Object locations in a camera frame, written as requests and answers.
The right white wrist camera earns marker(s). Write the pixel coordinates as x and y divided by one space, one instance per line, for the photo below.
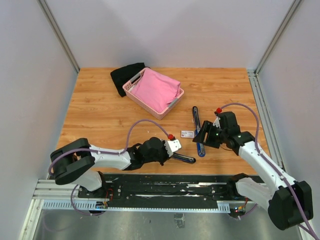
216 122

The red staple box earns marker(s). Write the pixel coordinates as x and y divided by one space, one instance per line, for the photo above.
187 134

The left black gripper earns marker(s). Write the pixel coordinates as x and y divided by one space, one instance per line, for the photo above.
167 156

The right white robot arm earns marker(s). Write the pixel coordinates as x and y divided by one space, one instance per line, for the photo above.
287 201

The black folded cloth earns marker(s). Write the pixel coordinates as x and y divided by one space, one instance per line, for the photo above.
123 74

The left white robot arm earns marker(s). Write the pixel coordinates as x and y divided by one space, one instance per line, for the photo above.
74 163

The pink plastic basket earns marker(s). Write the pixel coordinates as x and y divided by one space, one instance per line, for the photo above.
132 83

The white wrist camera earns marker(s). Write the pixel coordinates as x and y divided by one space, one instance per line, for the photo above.
216 122
172 145

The pink folded cloth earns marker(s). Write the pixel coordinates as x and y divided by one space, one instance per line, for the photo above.
156 90

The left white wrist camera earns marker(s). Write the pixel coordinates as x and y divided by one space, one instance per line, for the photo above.
172 145

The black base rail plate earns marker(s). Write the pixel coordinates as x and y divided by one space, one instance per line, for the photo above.
153 192

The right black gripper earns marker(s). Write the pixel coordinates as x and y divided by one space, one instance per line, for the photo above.
207 127

